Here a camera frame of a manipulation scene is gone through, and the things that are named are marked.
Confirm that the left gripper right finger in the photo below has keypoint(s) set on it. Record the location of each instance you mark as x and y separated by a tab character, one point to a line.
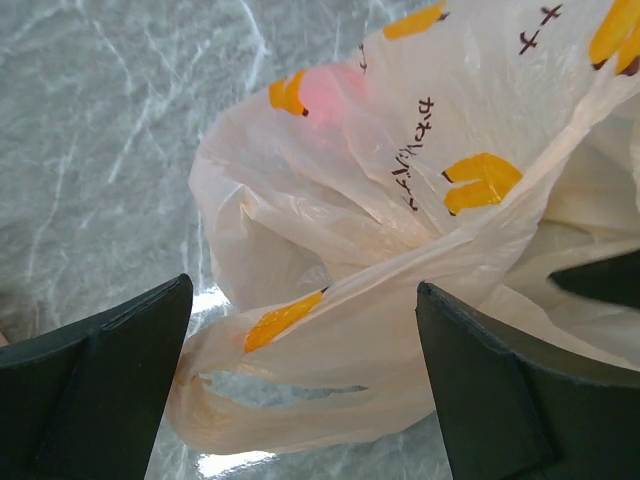
512	406

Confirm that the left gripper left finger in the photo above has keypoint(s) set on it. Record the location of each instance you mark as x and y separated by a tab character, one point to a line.
85	401

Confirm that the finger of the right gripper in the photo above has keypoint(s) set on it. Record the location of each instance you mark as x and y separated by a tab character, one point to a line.
613	280

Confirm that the orange plastic bag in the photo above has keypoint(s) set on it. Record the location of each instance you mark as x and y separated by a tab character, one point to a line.
475	145

